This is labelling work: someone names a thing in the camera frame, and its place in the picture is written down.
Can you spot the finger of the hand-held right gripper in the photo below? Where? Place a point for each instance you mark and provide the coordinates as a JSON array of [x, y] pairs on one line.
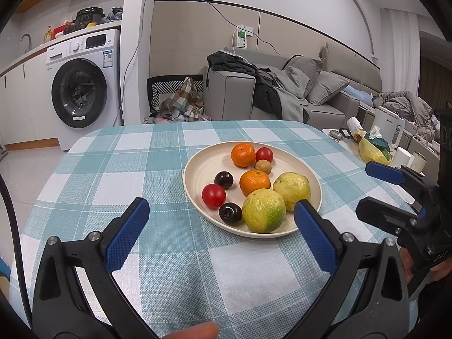
[[381, 213], [383, 172]]

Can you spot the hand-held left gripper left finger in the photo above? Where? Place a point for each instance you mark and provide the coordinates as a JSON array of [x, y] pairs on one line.
[[127, 233]]

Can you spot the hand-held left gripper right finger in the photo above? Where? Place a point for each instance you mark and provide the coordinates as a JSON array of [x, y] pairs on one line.
[[314, 236]]

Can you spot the green yellow round fruit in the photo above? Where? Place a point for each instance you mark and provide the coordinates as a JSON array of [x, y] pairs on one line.
[[263, 210]]

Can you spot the orange mandarin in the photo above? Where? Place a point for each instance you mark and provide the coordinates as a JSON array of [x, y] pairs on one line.
[[255, 183], [243, 154]]

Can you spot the small brown fruit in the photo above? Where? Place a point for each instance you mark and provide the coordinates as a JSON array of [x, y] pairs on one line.
[[263, 167]]

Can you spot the dark purple plum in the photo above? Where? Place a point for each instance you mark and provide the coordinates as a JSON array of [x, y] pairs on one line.
[[230, 213], [224, 180]]

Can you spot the red tomato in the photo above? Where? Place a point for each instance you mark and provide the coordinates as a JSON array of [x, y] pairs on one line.
[[264, 154], [213, 195]]

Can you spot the cream round plate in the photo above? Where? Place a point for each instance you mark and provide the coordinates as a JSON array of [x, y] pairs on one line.
[[204, 169]]

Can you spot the person's right hand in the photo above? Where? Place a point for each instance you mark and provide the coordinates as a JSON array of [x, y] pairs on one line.
[[406, 265]]

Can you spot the person's left hand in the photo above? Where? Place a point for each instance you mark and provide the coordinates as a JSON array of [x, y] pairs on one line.
[[194, 332]]

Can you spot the white cup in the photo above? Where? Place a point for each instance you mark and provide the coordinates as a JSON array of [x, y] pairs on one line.
[[418, 162], [402, 157]]

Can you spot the yellow plastic bag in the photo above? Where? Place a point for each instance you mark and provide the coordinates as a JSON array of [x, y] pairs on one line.
[[367, 152]]

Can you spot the green tissue pack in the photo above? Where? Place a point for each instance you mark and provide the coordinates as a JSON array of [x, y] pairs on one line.
[[379, 143]]

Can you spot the white electric kettle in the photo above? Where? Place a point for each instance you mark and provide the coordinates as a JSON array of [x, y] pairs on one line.
[[385, 123]]

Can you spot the white bottle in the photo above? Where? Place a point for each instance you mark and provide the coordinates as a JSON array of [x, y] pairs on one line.
[[354, 125]]

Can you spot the small metal object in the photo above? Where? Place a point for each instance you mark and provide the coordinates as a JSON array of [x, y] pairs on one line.
[[335, 135]]

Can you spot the grey blanket pile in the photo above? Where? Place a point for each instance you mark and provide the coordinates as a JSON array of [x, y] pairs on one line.
[[409, 106]]

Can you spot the teal checked tablecloth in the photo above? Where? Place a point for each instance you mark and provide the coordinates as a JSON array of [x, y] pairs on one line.
[[141, 162]]

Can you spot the light blue sheet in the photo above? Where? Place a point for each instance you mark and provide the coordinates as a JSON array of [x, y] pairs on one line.
[[356, 95]]

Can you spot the grey pillow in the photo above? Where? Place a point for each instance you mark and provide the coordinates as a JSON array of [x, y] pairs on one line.
[[328, 86], [303, 74]]

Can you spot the brown curtain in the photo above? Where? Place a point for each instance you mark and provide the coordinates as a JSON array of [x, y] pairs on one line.
[[436, 74]]

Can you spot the grey clothing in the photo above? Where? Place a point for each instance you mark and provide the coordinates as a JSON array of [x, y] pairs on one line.
[[289, 102]]

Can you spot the white sheer curtain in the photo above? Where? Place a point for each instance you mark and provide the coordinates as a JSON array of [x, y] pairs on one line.
[[402, 53]]

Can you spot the white washing machine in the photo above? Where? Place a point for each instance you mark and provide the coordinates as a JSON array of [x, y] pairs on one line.
[[106, 95]]

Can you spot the black patterned laundry basket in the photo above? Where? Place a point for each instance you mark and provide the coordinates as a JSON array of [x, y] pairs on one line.
[[157, 91]]

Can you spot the plaid cloth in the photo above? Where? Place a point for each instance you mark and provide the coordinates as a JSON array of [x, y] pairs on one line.
[[183, 99]]

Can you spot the grey sofa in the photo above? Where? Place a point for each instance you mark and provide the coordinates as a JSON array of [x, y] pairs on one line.
[[229, 95]]

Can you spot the white lower cabinets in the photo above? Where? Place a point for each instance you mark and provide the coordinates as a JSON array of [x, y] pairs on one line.
[[21, 106]]

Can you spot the dark jacket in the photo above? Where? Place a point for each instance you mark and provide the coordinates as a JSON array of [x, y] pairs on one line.
[[229, 61]]

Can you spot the yellow bottle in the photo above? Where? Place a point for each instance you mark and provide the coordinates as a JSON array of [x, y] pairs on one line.
[[48, 35]]

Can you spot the kitchen faucet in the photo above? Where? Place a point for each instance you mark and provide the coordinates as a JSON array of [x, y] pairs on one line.
[[29, 42]]

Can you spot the red box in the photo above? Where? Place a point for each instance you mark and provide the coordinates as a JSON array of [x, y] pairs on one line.
[[61, 28]]

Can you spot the black cooker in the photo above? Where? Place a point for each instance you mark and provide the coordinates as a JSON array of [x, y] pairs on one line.
[[90, 17]]

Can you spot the crumpled plastic bag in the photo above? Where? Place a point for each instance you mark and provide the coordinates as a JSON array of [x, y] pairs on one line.
[[113, 14]]

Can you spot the white green wall device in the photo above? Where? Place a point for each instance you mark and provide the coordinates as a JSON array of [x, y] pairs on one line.
[[242, 39]]

